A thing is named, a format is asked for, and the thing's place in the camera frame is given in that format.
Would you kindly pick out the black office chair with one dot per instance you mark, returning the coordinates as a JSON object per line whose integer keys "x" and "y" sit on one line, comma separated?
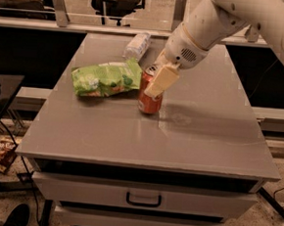
{"x": 115, "y": 10}

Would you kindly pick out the black drawer handle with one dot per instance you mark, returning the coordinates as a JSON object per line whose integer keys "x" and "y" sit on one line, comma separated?
{"x": 143, "y": 201}

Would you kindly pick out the brown snack bag on floor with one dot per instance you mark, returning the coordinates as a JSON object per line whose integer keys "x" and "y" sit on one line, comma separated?
{"x": 7, "y": 154}

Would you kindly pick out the red coke can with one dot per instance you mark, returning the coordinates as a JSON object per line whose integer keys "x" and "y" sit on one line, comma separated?
{"x": 146, "y": 104}

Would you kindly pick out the green rice chip bag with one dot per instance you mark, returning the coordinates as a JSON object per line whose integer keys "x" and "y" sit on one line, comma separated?
{"x": 106, "y": 79}

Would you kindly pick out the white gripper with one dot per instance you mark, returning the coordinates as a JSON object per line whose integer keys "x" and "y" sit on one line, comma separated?
{"x": 182, "y": 51}

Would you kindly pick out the clear plastic water bottle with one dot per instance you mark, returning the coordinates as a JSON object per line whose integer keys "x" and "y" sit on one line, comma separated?
{"x": 137, "y": 46}

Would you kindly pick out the black side table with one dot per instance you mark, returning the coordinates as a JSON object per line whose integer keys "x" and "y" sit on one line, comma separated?
{"x": 0, "y": 97}

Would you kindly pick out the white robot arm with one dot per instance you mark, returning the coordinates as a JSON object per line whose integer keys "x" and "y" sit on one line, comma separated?
{"x": 210, "y": 22}

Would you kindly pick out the black shoe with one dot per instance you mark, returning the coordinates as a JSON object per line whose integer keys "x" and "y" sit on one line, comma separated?
{"x": 19, "y": 216}

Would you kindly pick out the grey drawer cabinet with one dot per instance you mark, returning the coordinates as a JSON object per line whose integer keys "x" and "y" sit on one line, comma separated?
{"x": 203, "y": 152}

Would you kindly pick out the metal bracket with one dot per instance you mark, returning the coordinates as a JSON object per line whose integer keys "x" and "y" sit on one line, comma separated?
{"x": 252, "y": 34}
{"x": 178, "y": 13}
{"x": 61, "y": 14}

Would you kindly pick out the right metal bracket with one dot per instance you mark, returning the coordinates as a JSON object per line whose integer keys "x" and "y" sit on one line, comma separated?
{"x": 252, "y": 34}

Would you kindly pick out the middle metal bracket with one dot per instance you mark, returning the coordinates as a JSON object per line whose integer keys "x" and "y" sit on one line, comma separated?
{"x": 178, "y": 13}

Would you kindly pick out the left metal bracket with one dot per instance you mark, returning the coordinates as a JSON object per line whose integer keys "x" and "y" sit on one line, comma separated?
{"x": 61, "y": 14}

